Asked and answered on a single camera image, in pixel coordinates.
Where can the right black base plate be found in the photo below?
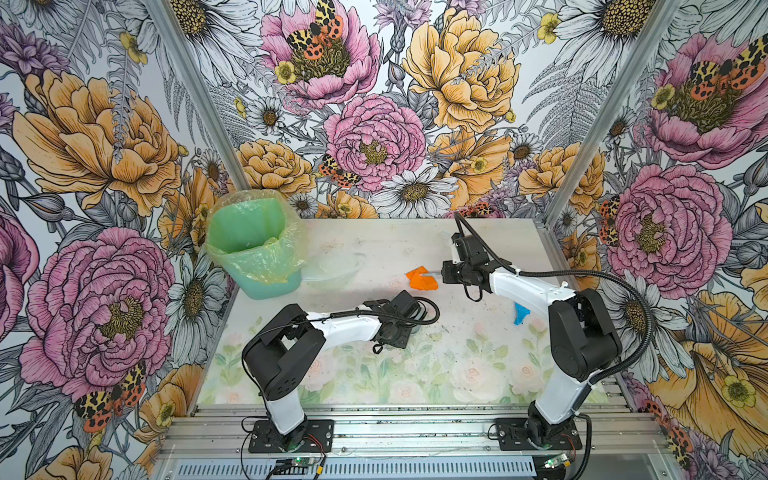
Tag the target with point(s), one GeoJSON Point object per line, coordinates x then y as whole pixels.
{"type": "Point", "coordinates": [523, 434]}

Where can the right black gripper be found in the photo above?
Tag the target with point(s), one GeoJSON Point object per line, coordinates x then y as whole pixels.
{"type": "Point", "coordinates": [447, 272]}

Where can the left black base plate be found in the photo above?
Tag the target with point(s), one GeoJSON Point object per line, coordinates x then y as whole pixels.
{"type": "Point", "coordinates": [311, 436]}

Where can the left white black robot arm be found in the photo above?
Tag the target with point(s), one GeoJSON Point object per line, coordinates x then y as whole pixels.
{"type": "Point", "coordinates": [280, 355]}

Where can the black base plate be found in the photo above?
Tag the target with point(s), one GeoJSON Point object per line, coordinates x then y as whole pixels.
{"type": "Point", "coordinates": [311, 436]}
{"type": "Point", "coordinates": [523, 434]}

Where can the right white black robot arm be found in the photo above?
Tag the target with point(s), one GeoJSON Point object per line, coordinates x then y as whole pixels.
{"type": "Point", "coordinates": [583, 340]}

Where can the grey-green plastic dustpan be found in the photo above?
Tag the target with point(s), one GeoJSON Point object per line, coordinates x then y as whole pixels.
{"type": "Point", "coordinates": [423, 321]}

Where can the green bin with bag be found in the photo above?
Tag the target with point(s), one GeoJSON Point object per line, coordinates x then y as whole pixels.
{"type": "Point", "coordinates": [259, 240]}

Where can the orange paper scrap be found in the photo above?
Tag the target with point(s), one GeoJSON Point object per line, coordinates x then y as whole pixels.
{"type": "Point", "coordinates": [421, 283]}

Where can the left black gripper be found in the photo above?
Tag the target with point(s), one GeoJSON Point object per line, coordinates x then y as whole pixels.
{"type": "Point", "coordinates": [402, 340]}

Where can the aluminium rail frame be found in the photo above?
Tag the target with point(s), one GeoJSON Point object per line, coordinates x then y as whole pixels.
{"type": "Point", "coordinates": [416, 442]}

